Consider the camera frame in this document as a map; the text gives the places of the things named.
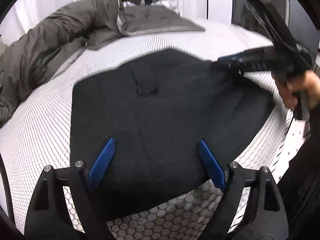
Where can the person's right hand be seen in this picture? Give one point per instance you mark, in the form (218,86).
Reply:
(307,82)

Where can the white honeycomb mattress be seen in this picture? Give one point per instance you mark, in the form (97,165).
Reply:
(38,134)

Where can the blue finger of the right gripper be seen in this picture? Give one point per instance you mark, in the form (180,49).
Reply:
(242,67)
(243,56)

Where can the dark grey duvet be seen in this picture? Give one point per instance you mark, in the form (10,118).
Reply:
(53,44)

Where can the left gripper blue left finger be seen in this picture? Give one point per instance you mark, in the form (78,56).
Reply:
(48,217)

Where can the white sheer curtain left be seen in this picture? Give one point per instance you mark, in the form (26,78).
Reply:
(25,15)

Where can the black pants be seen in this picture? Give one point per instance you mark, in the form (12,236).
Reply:
(158,108)

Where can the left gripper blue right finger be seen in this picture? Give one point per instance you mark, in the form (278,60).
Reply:
(264,217)

